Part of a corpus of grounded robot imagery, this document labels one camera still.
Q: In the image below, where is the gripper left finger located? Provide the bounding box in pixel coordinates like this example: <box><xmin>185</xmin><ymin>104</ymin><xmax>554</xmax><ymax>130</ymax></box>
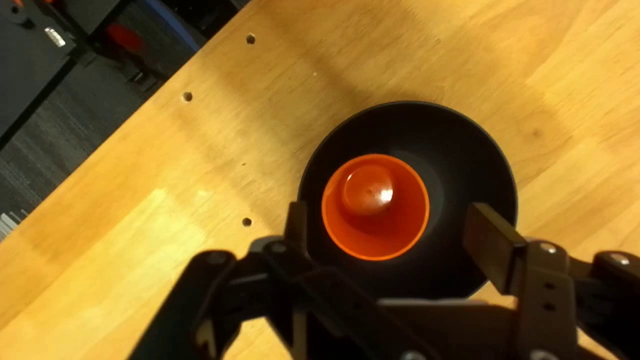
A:
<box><xmin>127</xmin><ymin>200</ymin><xmax>426</xmax><ymax>360</ymax></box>

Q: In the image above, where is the black cabinet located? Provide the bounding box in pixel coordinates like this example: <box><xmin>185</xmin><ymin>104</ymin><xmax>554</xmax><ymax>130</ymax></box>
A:
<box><xmin>0</xmin><ymin>0</ymin><xmax>251</xmax><ymax>151</ymax></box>

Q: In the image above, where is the black bowl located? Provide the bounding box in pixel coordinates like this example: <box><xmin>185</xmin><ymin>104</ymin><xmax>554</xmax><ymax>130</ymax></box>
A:
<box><xmin>297</xmin><ymin>100</ymin><xmax>519</xmax><ymax>300</ymax></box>

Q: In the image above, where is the orange cup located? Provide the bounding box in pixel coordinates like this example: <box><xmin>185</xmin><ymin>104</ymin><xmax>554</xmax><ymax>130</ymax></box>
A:
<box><xmin>321</xmin><ymin>153</ymin><xmax>431</xmax><ymax>262</ymax></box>

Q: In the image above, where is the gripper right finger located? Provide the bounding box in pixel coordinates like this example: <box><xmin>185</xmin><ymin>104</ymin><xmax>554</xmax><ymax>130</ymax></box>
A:
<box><xmin>462</xmin><ymin>202</ymin><xmax>640</xmax><ymax>360</ymax></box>

